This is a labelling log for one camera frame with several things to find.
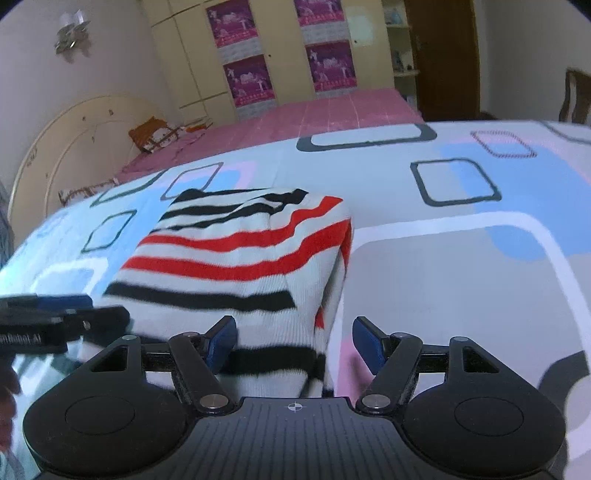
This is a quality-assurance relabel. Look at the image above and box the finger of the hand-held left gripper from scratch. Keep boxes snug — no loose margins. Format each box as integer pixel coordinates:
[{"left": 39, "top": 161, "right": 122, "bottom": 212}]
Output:
[
  {"left": 0, "top": 294, "right": 94, "bottom": 313},
  {"left": 28, "top": 305, "right": 131, "bottom": 344}
]

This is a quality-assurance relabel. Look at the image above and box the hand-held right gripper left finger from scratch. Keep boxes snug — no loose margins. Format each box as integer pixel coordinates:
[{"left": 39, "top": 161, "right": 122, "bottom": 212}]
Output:
[{"left": 89, "top": 315, "right": 238, "bottom": 415}]

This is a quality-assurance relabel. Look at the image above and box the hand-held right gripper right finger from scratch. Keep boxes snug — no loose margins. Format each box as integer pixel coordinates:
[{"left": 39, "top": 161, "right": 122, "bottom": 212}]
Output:
[{"left": 352, "top": 316, "right": 502, "bottom": 415}]

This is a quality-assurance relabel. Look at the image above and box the striped knit sweater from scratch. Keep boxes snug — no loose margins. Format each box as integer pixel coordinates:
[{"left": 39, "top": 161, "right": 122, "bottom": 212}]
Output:
[{"left": 76, "top": 187, "right": 354, "bottom": 400}]

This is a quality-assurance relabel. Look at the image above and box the square print blanket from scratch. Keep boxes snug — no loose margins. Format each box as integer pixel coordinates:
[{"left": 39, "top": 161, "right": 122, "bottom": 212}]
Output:
[{"left": 0, "top": 120, "right": 591, "bottom": 480}]

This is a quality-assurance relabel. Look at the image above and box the cream rounded headboard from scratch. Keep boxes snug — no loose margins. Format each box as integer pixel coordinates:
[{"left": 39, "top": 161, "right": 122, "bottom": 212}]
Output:
[{"left": 9, "top": 95, "right": 186, "bottom": 219}]

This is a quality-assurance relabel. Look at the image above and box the pink bed sheet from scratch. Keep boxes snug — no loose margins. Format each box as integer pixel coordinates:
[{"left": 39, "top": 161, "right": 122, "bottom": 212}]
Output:
[{"left": 112, "top": 88, "right": 426, "bottom": 186}]

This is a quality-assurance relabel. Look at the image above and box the brown wooden door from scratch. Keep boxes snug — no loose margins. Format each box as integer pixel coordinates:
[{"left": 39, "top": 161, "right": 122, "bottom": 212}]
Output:
[{"left": 403, "top": 0, "right": 482, "bottom": 123}]

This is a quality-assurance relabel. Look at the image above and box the cream wardrobe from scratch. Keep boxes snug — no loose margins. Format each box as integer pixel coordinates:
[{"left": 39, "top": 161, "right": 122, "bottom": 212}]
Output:
[{"left": 139, "top": 0, "right": 413, "bottom": 123}]

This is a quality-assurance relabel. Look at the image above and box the wooden chair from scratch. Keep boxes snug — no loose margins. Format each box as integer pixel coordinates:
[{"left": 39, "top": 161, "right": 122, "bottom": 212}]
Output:
[{"left": 558, "top": 68, "right": 591, "bottom": 126}]

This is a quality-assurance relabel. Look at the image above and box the magenta wall poster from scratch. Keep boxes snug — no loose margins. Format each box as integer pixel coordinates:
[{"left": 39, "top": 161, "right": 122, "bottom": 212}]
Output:
[
  {"left": 294, "top": 0, "right": 348, "bottom": 29},
  {"left": 305, "top": 40, "right": 359, "bottom": 93},
  {"left": 205, "top": 0, "right": 260, "bottom": 49},
  {"left": 223, "top": 54, "right": 279, "bottom": 110}
]

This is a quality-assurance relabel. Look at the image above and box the wall lamp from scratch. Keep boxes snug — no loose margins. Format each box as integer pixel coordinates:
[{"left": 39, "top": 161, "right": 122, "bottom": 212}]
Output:
[{"left": 54, "top": 11, "right": 93, "bottom": 59}]

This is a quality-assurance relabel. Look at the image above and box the open wall shelf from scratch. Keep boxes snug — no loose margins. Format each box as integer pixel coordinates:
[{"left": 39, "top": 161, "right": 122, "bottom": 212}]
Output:
[{"left": 382, "top": 0, "right": 422, "bottom": 112}]

